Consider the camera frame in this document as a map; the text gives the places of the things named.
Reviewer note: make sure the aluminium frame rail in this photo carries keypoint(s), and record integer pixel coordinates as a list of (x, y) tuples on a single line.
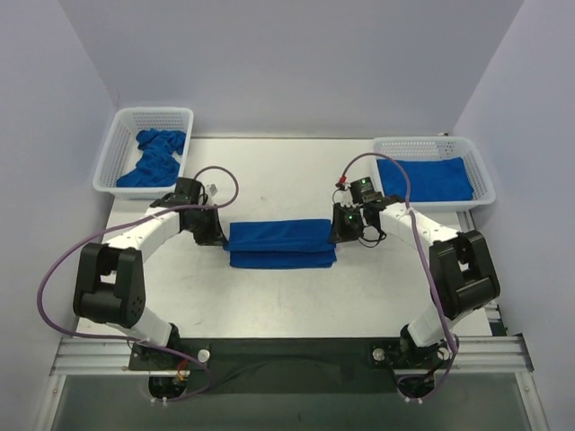
[(382, 319)]

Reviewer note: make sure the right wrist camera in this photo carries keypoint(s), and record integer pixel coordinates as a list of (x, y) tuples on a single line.
[(360, 191)]

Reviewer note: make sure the white perforated left basket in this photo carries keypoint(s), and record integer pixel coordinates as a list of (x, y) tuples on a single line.
[(120, 154)]

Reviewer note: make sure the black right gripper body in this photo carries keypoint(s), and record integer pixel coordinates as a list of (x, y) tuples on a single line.
[(341, 229)]

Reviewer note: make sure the crumpled blue towels in basket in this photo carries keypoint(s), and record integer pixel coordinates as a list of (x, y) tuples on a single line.
[(157, 166)]

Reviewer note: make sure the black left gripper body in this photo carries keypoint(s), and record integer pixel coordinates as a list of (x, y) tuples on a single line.
[(212, 234)]

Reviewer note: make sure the white perforated basket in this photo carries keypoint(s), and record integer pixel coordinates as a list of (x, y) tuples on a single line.
[(433, 148), (120, 154)]

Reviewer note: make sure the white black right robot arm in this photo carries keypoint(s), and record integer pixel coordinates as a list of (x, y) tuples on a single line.
[(458, 266)]

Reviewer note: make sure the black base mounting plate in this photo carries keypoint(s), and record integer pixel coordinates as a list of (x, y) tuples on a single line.
[(293, 366)]

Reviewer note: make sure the white perforated right basket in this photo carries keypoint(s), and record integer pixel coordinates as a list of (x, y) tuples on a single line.
[(433, 148)]

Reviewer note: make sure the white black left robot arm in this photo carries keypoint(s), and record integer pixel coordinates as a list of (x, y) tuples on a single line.
[(110, 285)]

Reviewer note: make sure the blue towel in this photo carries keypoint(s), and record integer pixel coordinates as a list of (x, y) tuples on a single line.
[(431, 181), (284, 244)]

